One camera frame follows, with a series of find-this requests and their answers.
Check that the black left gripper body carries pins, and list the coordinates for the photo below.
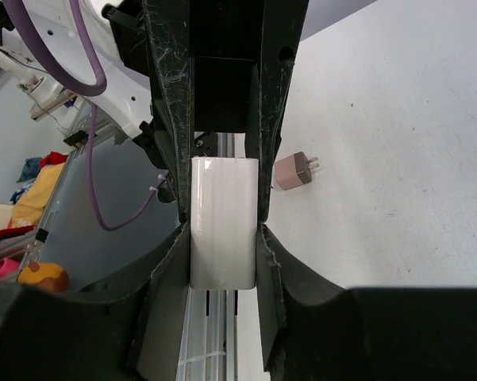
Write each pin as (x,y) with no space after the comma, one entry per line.
(224,46)

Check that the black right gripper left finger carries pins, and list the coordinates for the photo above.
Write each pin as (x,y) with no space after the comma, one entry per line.
(126,326)

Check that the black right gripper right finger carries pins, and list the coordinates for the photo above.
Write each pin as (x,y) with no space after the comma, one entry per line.
(312,329)

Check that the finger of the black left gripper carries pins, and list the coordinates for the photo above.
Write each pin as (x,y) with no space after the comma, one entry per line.
(168,28)
(280,34)

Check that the pink small plug adapter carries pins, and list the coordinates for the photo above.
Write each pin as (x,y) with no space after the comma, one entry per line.
(294,170)

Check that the white square charger plug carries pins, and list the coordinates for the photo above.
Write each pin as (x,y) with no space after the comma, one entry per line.
(223,223)

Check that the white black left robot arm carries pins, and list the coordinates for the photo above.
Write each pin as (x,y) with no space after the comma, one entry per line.
(67,49)

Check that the orange brown plush toy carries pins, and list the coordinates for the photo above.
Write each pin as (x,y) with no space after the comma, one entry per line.
(49,277)

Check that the colourful cloth pile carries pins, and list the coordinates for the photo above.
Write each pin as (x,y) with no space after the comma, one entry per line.
(24,213)

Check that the aluminium frame rail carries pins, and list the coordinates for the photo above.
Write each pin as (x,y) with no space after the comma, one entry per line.
(69,234)

